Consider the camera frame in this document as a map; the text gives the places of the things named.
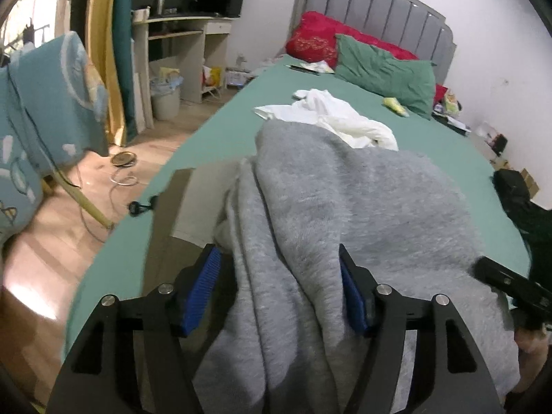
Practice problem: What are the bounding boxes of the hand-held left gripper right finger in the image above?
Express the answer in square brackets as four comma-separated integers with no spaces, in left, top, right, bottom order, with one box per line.
[338,244,506,414]

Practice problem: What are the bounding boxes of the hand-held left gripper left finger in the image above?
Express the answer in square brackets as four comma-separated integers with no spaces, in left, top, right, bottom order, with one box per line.
[45,244,225,414]

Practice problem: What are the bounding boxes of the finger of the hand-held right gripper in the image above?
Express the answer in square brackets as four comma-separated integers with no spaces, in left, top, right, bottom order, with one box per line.
[472,256,526,295]

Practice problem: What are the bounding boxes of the grey sweatshirt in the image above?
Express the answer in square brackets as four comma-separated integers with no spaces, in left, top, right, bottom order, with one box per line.
[192,120,523,414]

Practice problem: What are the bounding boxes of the person's right hand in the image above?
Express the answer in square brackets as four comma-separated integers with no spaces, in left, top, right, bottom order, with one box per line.
[514,325,552,394]

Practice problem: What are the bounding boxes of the black cloth pile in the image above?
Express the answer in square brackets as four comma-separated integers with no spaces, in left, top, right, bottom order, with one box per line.
[493,168,552,279]

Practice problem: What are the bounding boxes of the cardboard box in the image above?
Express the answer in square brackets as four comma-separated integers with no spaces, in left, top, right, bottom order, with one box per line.
[492,156,541,196]

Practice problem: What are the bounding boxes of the yellow rod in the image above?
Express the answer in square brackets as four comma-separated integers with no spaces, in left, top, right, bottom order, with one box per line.
[42,167,115,230]

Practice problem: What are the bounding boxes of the round metal plate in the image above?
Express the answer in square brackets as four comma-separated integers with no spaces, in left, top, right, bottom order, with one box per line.
[110,152,139,168]

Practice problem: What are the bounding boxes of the bed with green sheet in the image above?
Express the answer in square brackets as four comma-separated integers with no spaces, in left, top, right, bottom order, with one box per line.
[62,54,534,397]

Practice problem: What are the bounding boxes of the white cloth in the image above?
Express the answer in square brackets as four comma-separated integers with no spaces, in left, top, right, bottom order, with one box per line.
[253,88,400,152]

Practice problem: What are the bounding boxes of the grey trash bin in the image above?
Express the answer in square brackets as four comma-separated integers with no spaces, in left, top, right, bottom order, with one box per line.
[149,78,183,122]

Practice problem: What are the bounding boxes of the yellow-green packet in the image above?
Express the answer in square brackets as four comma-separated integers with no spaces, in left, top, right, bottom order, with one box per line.
[382,97,411,118]

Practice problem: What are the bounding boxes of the white leaning boards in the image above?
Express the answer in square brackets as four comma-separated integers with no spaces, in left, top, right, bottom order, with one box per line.
[131,38,155,133]

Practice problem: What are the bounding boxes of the yellow plastic bag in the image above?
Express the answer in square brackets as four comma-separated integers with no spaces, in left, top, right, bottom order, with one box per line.
[202,66,223,89]

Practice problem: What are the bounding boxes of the green pillow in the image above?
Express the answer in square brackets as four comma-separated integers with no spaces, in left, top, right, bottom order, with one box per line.
[334,33,437,121]

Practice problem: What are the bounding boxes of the blue printed blanket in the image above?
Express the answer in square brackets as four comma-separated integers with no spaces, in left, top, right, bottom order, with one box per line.
[0,31,110,243]

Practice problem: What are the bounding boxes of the beige desk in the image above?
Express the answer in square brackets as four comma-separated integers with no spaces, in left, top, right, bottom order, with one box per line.
[131,9,240,105]

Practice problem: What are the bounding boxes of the red pillow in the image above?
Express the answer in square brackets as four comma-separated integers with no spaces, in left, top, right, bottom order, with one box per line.
[285,11,420,70]

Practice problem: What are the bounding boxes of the teal curtain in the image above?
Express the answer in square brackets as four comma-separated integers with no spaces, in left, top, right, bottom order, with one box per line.
[113,0,170,132]

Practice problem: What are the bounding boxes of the grey padded headboard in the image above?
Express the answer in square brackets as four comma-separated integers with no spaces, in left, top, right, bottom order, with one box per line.
[289,0,457,88]

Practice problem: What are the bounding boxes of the window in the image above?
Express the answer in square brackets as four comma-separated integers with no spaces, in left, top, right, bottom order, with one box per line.
[0,0,65,59]

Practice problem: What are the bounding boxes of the coiled white cable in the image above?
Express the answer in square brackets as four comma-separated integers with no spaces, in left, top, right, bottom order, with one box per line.
[109,168,139,187]

